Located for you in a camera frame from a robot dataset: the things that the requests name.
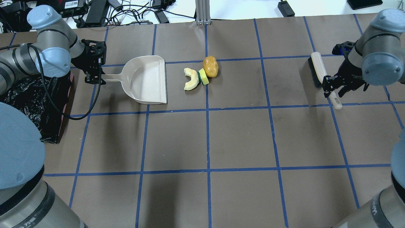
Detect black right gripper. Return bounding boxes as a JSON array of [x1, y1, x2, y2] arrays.
[[322, 47, 369, 98]]

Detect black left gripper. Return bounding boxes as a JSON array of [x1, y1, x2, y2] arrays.
[[75, 39, 107, 85]]

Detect black power brick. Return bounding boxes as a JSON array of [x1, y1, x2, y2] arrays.
[[277, 0, 295, 17]]

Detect beige plastic dustpan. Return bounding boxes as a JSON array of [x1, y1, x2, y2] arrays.
[[101, 56, 168, 105]]

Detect aluminium frame post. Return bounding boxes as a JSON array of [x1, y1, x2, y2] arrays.
[[195, 0, 212, 25]]

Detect yellow potato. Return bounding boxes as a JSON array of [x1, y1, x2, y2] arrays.
[[202, 56, 219, 78]]

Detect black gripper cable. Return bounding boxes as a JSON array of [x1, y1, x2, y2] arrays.
[[0, 44, 103, 120]]

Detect beige hand brush black bristles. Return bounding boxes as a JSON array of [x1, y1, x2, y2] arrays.
[[308, 52, 343, 110]]

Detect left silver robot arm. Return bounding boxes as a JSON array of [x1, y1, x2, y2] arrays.
[[0, 5, 106, 228]]

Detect bin with black bag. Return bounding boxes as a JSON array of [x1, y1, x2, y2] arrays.
[[1, 73, 74, 144]]

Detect yellow green sponge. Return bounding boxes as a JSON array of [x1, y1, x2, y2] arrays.
[[197, 68, 210, 85]]

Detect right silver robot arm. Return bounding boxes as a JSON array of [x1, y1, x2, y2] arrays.
[[321, 9, 405, 228]]

